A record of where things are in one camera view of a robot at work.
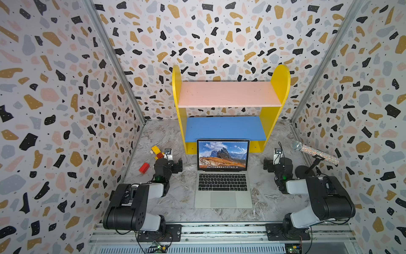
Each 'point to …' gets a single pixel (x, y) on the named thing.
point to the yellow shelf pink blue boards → (230, 110)
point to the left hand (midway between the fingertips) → (173, 157)
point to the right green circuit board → (293, 248)
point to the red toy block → (145, 167)
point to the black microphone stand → (303, 171)
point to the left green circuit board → (158, 249)
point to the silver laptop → (222, 180)
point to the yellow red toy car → (159, 155)
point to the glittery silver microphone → (297, 145)
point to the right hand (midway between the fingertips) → (275, 157)
